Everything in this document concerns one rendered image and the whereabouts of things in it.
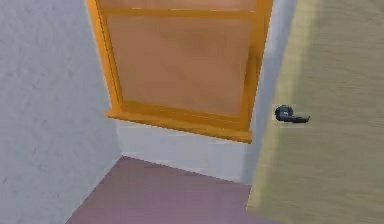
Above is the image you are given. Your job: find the orange framed window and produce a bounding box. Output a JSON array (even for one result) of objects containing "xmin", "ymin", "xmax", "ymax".
[{"xmin": 85, "ymin": 0, "xmax": 275, "ymax": 144}]

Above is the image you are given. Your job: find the beige room door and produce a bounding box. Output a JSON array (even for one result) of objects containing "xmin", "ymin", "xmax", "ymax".
[{"xmin": 246, "ymin": 0, "xmax": 384, "ymax": 224}]

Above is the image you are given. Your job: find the black lever door handle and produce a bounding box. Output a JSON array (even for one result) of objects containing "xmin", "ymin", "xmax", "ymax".
[{"xmin": 274, "ymin": 104, "xmax": 312, "ymax": 125}]

